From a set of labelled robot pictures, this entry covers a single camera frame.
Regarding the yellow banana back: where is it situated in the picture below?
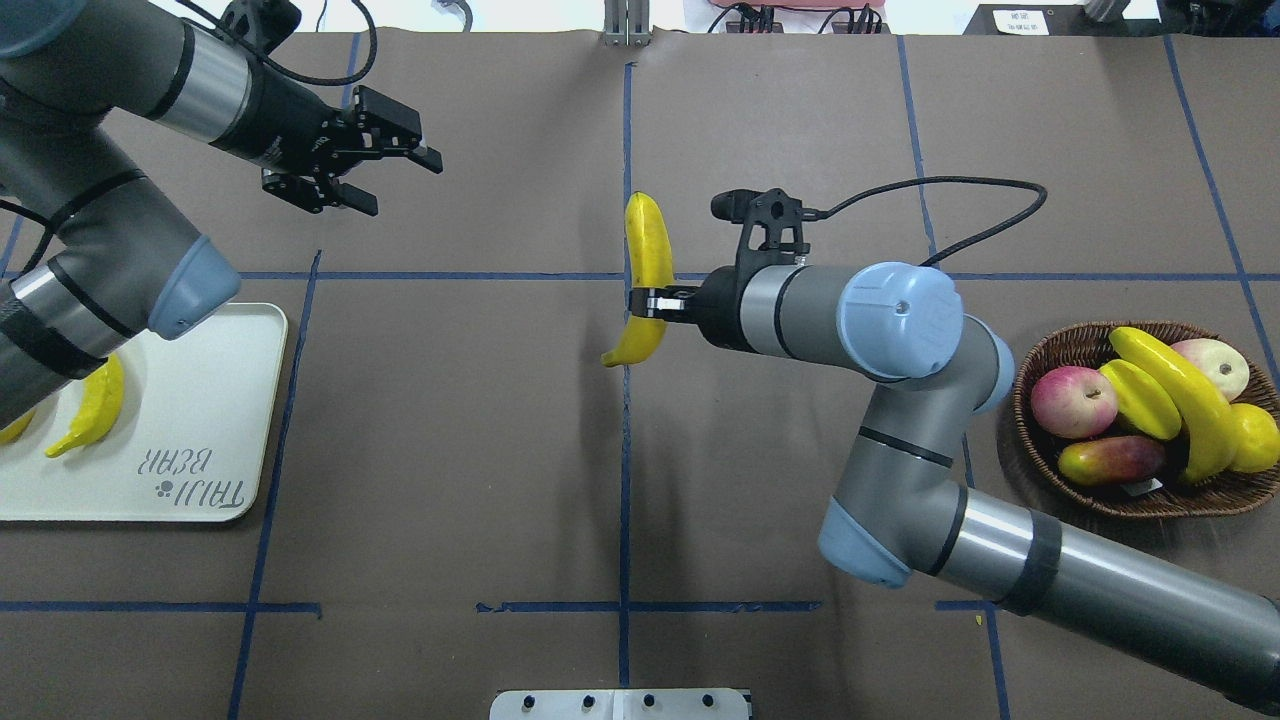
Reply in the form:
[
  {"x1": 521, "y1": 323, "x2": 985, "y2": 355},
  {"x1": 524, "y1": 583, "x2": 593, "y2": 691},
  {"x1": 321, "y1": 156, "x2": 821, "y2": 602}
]
[{"x1": 1108, "y1": 325, "x2": 1236, "y2": 486}]

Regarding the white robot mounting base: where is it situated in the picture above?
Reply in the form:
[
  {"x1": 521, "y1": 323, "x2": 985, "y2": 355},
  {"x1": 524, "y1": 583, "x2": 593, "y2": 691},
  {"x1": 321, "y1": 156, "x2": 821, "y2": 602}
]
[{"x1": 489, "y1": 687, "x2": 755, "y2": 719}]

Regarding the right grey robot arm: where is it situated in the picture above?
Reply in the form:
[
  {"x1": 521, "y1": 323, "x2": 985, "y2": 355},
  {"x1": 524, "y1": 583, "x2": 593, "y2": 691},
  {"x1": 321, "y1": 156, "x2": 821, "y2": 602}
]
[{"x1": 628, "y1": 263, "x2": 1279, "y2": 716}]

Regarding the aluminium frame post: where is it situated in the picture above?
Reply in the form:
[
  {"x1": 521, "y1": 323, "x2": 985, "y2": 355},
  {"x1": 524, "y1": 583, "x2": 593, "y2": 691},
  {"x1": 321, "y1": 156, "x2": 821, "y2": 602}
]
[{"x1": 602, "y1": 0, "x2": 652, "y2": 47}]

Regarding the yellow banana front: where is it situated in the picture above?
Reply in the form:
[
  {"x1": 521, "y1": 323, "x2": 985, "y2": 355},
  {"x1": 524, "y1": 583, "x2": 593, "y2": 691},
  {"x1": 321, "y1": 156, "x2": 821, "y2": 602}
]
[{"x1": 44, "y1": 354, "x2": 125, "y2": 459}]

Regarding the yellow lemon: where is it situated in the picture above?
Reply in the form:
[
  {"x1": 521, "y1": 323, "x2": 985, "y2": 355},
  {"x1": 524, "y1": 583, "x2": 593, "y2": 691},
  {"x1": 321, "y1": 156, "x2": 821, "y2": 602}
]
[{"x1": 1228, "y1": 404, "x2": 1279, "y2": 473}]

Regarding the cream bear tray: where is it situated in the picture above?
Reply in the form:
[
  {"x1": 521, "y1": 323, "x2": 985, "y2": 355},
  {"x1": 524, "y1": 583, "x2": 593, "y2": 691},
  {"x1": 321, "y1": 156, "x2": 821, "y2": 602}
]
[{"x1": 1, "y1": 304, "x2": 289, "y2": 521}]

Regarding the brown wicker basket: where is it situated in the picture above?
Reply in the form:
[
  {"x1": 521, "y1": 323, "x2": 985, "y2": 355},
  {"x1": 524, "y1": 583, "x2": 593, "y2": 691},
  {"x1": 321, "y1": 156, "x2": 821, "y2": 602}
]
[{"x1": 1007, "y1": 322, "x2": 1279, "y2": 520}]

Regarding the yellow banana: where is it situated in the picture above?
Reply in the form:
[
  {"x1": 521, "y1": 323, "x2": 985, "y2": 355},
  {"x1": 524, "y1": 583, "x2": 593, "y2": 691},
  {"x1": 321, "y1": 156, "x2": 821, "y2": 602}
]
[
  {"x1": 602, "y1": 192, "x2": 675, "y2": 368},
  {"x1": 0, "y1": 409, "x2": 35, "y2": 445},
  {"x1": 1108, "y1": 325, "x2": 1236, "y2": 486},
  {"x1": 44, "y1": 354, "x2": 125, "y2": 459}
]

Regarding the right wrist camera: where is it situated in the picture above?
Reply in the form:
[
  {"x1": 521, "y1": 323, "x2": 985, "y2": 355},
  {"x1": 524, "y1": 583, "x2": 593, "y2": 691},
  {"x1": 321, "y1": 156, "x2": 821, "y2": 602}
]
[{"x1": 710, "y1": 188, "x2": 820, "y2": 275}]

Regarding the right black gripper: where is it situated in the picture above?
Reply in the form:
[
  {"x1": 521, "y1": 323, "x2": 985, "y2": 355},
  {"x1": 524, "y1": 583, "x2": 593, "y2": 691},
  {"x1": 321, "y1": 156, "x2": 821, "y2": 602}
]
[{"x1": 628, "y1": 268, "x2": 755, "y2": 351}]

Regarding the black label box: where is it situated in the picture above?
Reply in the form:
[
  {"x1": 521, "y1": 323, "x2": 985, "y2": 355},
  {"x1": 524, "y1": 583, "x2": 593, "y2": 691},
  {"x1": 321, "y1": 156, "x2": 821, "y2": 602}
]
[{"x1": 961, "y1": 3, "x2": 1164, "y2": 38}]

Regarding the pale white apple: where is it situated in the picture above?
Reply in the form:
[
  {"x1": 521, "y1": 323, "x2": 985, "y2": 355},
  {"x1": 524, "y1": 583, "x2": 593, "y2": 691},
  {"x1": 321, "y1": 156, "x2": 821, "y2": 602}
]
[{"x1": 1171, "y1": 338, "x2": 1251, "y2": 404}]

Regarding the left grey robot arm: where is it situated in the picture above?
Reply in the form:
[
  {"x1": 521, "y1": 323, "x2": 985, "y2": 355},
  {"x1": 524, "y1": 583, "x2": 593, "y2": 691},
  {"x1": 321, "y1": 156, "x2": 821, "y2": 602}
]
[{"x1": 1, "y1": 1, "x2": 443, "y2": 423}]

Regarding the pink white apple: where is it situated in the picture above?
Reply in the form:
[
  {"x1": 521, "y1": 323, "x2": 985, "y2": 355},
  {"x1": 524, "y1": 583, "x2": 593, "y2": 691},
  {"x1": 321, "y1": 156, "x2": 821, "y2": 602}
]
[{"x1": 1030, "y1": 366, "x2": 1117, "y2": 439}]

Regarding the red yellow mango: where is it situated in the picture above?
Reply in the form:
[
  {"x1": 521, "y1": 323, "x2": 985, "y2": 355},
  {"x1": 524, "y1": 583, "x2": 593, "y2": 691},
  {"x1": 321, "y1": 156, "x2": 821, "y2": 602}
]
[{"x1": 1057, "y1": 436, "x2": 1167, "y2": 487}]

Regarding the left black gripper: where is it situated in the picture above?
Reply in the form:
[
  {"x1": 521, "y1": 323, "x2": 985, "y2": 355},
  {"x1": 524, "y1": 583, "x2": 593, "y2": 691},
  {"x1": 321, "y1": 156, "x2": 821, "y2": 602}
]
[{"x1": 261, "y1": 85, "x2": 444, "y2": 217}]

